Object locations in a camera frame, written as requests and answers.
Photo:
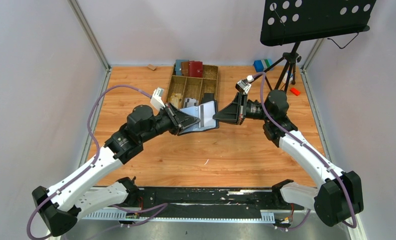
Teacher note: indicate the white slotted cable duct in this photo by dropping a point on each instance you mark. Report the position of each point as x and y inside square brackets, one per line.
[191, 214]

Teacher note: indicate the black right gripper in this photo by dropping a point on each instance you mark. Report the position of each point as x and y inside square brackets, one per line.
[243, 108]

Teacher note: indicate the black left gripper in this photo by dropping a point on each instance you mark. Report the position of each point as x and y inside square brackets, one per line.
[174, 118]

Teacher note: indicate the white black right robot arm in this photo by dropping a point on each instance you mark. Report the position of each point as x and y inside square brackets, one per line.
[337, 196]

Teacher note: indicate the blue block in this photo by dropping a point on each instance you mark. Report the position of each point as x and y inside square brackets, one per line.
[259, 65]

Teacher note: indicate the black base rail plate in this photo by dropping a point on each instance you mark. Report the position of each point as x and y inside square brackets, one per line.
[260, 198]

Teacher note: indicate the small wooden block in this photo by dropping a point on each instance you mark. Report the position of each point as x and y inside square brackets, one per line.
[151, 67]

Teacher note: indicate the blue card wallet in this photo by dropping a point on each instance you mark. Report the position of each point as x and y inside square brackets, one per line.
[177, 66]

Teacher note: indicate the black card holder with sleeves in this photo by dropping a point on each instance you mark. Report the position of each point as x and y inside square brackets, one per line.
[205, 113]

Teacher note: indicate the black music stand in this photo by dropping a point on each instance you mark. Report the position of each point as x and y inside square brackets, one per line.
[293, 22]

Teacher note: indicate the red block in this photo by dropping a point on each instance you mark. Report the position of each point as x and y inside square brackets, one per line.
[295, 91]

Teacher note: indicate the green block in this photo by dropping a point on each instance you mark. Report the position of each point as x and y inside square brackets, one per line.
[267, 63]

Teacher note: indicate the silver black cards stack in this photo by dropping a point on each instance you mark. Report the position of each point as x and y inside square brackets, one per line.
[190, 102]

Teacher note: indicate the gold cards stack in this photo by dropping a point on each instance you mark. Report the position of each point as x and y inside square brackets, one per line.
[176, 100]

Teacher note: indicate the red card wallet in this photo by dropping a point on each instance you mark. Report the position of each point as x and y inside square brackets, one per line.
[195, 69]

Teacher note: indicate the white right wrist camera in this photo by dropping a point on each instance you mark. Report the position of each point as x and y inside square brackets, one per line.
[244, 85]

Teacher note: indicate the woven wicker tray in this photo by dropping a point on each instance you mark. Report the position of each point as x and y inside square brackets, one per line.
[195, 87]

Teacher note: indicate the brown card wallet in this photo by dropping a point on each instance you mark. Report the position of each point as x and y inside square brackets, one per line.
[185, 68]

